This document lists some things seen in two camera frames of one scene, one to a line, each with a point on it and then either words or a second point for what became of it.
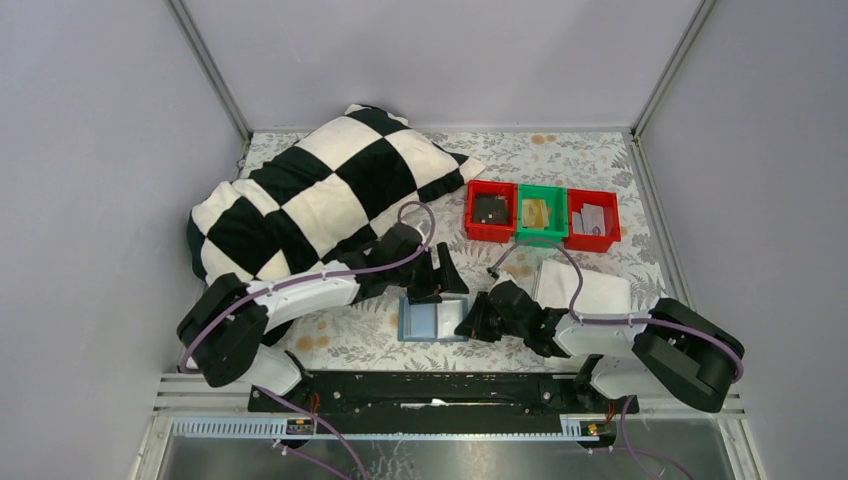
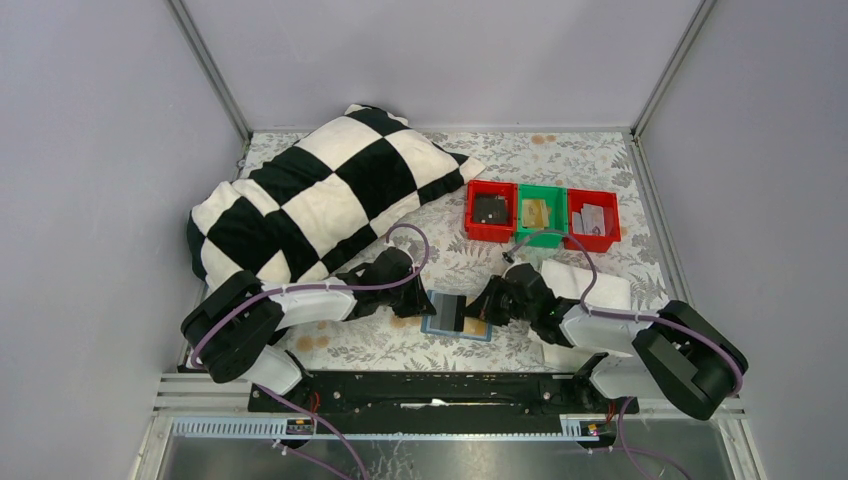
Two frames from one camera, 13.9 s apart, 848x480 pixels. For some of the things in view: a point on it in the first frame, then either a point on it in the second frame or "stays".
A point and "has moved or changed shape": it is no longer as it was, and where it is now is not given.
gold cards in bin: [536, 213] stays
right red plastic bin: [594, 220] stays
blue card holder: [431, 322] has moved or changed shape
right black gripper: [474, 325] → [484, 307]
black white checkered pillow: [319, 199] stays
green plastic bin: [542, 215] stays
